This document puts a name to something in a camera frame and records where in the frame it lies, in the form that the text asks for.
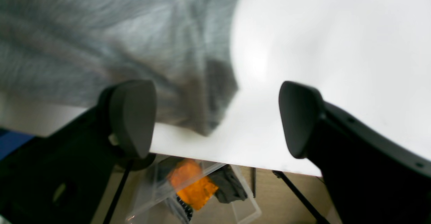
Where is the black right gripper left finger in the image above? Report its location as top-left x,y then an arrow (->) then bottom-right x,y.
0,80 -> 157,224

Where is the grey t-shirt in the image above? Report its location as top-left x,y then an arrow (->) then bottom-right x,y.
0,0 -> 238,136

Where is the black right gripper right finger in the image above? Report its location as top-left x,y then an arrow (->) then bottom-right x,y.
278,81 -> 431,224

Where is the orange cloth in bin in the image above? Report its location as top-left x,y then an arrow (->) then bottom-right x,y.
168,159 -> 219,211

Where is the black stand pole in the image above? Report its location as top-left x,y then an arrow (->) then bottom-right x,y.
103,160 -> 134,224

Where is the clear plastic storage bin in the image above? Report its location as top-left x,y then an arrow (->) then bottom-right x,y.
124,157 -> 262,224

